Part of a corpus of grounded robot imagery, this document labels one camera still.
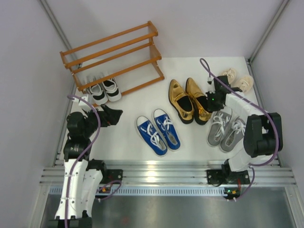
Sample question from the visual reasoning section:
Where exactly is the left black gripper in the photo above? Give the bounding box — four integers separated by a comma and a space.
83, 104, 122, 138

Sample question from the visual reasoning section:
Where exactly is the gold loafer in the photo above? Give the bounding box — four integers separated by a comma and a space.
186, 77, 212, 125
168, 79, 194, 124

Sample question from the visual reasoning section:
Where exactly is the black white sneaker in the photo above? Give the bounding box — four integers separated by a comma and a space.
88, 84, 108, 105
102, 78, 122, 102

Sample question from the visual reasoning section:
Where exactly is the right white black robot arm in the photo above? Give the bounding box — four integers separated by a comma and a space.
207, 76, 283, 184

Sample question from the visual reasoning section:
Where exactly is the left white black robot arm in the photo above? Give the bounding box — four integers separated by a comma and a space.
47, 105, 123, 228

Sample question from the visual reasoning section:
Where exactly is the orange wooden shoe shelf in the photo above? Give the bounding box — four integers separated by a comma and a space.
60, 21, 165, 95

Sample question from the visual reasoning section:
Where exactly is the left grey canvas sneaker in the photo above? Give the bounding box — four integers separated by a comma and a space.
207, 106, 232, 146

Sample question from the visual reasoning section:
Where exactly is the grey canvas sneaker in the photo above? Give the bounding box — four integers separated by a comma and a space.
207, 106, 232, 146
219, 117, 246, 153

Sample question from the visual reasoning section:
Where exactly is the left beige sneaker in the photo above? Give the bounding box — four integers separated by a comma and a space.
219, 68, 237, 84

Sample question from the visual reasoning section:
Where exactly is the beige sneaker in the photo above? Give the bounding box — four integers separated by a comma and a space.
219, 68, 237, 84
234, 75, 254, 94

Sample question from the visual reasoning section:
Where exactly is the right beige sneaker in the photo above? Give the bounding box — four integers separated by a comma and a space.
234, 75, 254, 94

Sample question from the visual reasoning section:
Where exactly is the right grey canvas sneaker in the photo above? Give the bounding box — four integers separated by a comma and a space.
219, 117, 246, 153

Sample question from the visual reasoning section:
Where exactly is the left blue canvas sneaker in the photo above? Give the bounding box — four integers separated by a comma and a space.
136, 115, 168, 157

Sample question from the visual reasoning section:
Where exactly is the blue canvas sneaker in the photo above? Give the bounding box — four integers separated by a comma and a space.
153, 109, 181, 151
136, 115, 168, 157

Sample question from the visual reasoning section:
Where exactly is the right blue canvas sneaker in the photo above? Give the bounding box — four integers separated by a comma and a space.
153, 109, 181, 151

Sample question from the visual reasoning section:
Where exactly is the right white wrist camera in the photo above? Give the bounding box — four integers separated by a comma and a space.
207, 76, 214, 86

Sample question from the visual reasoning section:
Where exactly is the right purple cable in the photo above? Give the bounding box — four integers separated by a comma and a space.
199, 58, 282, 200

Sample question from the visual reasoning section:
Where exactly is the purple cable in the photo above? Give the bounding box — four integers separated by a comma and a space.
199, 58, 282, 200
64, 94, 122, 228

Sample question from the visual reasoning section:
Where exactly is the aluminium rail frame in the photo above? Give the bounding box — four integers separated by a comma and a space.
39, 160, 297, 185

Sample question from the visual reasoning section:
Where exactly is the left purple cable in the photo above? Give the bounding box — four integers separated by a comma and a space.
64, 94, 122, 228

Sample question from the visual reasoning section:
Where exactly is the perforated grey cable tray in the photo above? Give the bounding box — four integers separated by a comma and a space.
48, 185, 238, 196

